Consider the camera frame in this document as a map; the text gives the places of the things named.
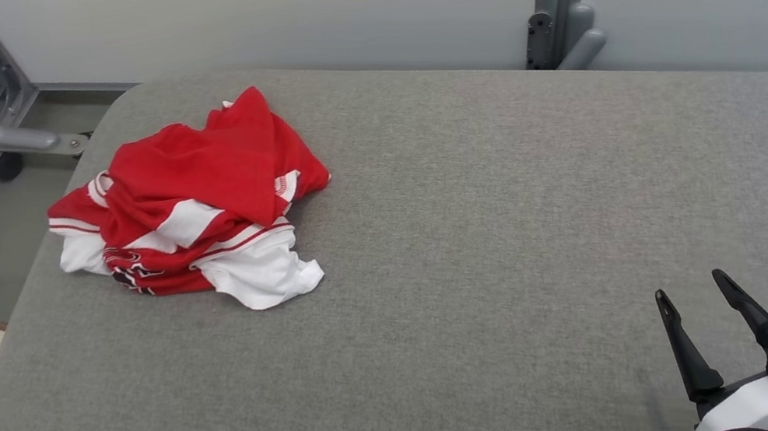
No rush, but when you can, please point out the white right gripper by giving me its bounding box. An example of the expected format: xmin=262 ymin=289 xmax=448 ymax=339
xmin=652 ymin=260 xmax=768 ymax=431

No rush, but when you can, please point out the red and white printed jersey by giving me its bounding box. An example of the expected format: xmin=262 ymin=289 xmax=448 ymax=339
xmin=41 ymin=135 xmax=330 ymax=345

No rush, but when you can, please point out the plain red garment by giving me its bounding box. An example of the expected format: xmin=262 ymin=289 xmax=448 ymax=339
xmin=80 ymin=75 xmax=338 ymax=256

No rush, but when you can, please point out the black caster wheel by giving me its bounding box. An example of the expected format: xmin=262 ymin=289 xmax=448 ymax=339
xmin=0 ymin=149 xmax=28 ymax=184

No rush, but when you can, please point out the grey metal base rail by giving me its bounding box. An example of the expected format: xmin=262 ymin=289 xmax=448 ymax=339
xmin=0 ymin=48 xmax=140 ymax=115

